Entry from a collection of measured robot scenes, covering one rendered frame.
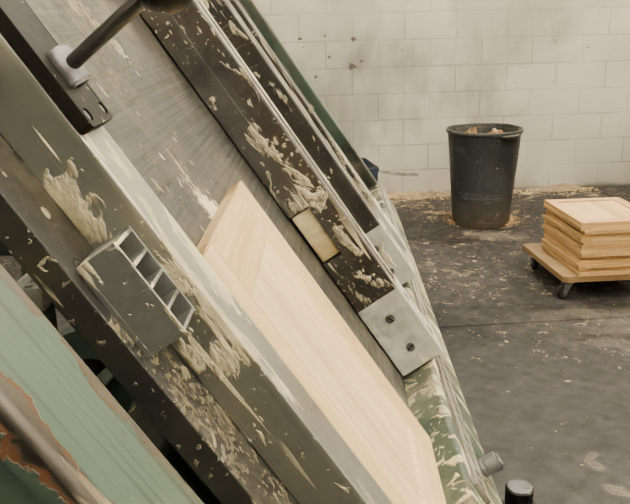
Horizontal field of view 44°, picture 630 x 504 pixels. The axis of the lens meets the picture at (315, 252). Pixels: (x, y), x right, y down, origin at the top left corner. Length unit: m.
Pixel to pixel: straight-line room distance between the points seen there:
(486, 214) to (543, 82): 1.54
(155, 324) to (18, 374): 0.20
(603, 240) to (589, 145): 2.70
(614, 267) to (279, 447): 3.68
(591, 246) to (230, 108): 3.15
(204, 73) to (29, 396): 0.84
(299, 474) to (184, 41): 0.68
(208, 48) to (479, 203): 4.33
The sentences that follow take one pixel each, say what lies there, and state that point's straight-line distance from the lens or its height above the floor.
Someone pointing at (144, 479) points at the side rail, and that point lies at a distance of 0.32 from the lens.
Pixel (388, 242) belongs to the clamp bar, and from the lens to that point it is 1.50.
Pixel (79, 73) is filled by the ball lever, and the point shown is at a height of 1.38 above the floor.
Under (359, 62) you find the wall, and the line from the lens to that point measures 6.13.
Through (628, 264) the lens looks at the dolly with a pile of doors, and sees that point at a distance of 4.20.
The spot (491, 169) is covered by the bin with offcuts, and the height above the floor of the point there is 0.41.
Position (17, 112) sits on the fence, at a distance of 0.52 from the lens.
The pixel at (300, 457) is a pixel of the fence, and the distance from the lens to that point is 0.56.
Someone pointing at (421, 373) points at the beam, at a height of 0.90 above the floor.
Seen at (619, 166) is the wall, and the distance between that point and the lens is 6.88.
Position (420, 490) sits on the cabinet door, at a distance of 0.85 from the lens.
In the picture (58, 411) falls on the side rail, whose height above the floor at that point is 1.28.
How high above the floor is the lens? 1.41
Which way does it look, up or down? 17 degrees down
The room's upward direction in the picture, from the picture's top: 1 degrees counter-clockwise
